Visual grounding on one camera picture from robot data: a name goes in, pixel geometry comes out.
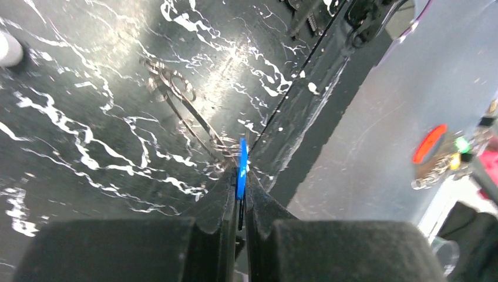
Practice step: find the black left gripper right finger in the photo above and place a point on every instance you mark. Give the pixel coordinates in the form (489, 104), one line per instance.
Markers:
(284, 248)

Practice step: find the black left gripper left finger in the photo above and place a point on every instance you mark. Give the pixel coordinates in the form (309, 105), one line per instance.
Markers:
(197, 247)

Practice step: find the blue-capped key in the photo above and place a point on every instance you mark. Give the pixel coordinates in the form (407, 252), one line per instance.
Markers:
(242, 180)

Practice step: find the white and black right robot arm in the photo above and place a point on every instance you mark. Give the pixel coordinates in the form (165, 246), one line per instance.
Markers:
(461, 221)

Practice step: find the black wire stripper pliers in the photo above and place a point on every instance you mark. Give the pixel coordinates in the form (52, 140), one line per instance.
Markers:
(312, 13)

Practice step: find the white PVC pipe frame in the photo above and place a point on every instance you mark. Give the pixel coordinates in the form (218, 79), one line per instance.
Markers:
(11, 51)

